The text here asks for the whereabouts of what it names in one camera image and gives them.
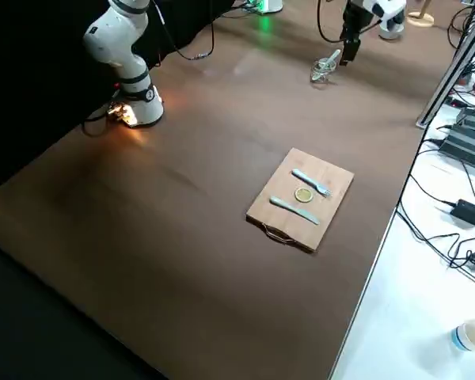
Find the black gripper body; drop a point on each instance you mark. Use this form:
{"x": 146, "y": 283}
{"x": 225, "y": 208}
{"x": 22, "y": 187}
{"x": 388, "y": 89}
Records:
{"x": 354, "y": 20}

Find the green plastic spoon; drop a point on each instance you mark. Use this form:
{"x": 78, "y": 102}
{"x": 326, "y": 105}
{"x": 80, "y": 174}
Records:
{"x": 333, "y": 56}

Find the transparent glass spice bottle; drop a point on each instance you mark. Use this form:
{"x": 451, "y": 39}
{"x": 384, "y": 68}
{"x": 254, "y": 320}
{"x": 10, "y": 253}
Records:
{"x": 320, "y": 75}

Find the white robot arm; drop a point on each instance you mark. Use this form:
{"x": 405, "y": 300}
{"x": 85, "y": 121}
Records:
{"x": 115, "y": 35}
{"x": 386, "y": 8}

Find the white bowl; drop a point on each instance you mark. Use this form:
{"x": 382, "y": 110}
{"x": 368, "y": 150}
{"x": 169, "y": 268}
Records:
{"x": 392, "y": 31}

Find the wooden cup stand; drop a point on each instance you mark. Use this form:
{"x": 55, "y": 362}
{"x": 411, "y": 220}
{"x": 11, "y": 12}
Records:
{"x": 419, "y": 19}

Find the green plastic fork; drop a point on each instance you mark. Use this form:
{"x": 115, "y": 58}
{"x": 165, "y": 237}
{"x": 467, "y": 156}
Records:
{"x": 310, "y": 183}

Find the green plastic knife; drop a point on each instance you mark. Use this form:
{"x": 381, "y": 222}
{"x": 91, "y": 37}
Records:
{"x": 295, "y": 210}

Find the wooden cutting board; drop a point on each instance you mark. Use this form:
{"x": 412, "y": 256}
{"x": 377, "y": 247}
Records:
{"x": 328, "y": 229}

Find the white paper cup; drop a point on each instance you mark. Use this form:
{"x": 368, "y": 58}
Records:
{"x": 473, "y": 335}

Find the aluminium frame post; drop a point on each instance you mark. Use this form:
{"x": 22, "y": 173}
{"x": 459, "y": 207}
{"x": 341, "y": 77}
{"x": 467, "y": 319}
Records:
{"x": 451, "y": 67}

